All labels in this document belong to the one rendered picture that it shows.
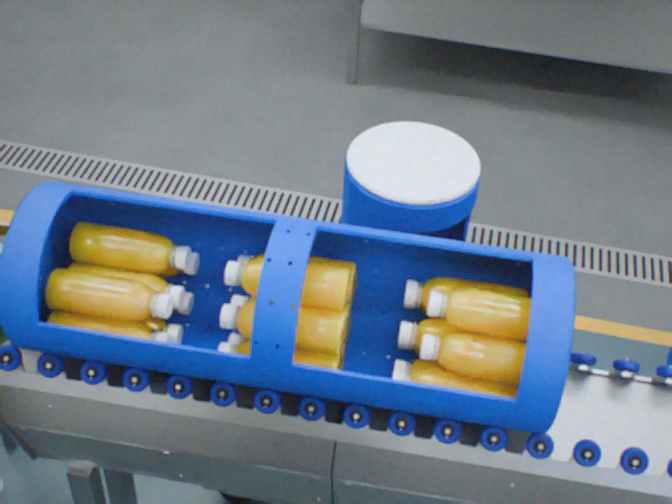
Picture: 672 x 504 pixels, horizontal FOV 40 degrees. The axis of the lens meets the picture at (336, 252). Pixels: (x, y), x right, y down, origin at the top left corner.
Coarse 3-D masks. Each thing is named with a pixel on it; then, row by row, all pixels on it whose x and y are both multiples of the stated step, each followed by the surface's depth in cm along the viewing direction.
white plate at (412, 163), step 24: (360, 144) 197; (384, 144) 197; (408, 144) 198; (432, 144) 198; (456, 144) 198; (360, 168) 190; (384, 168) 191; (408, 168) 191; (432, 168) 192; (456, 168) 192; (384, 192) 185; (408, 192) 185; (432, 192) 186; (456, 192) 186
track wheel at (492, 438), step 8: (480, 432) 152; (488, 432) 151; (496, 432) 150; (504, 432) 150; (480, 440) 151; (488, 440) 151; (496, 440) 151; (504, 440) 150; (488, 448) 151; (496, 448) 151
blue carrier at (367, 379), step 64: (64, 192) 150; (64, 256) 167; (256, 256) 166; (320, 256) 164; (384, 256) 161; (448, 256) 158; (512, 256) 145; (0, 320) 146; (192, 320) 167; (256, 320) 140; (384, 320) 165; (256, 384) 148; (320, 384) 144; (384, 384) 141
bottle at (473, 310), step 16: (464, 288) 146; (448, 304) 145; (464, 304) 143; (480, 304) 143; (496, 304) 143; (512, 304) 143; (528, 304) 143; (448, 320) 145; (464, 320) 144; (480, 320) 143; (496, 320) 143; (512, 320) 142; (528, 320) 142; (496, 336) 145; (512, 336) 144
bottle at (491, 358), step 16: (448, 336) 145; (464, 336) 144; (480, 336) 145; (432, 352) 145; (448, 352) 144; (464, 352) 143; (480, 352) 143; (496, 352) 142; (512, 352) 142; (448, 368) 145; (464, 368) 143; (480, 368) 143; (496, 368) 142; (512, 368) 142; (512, 384) 144
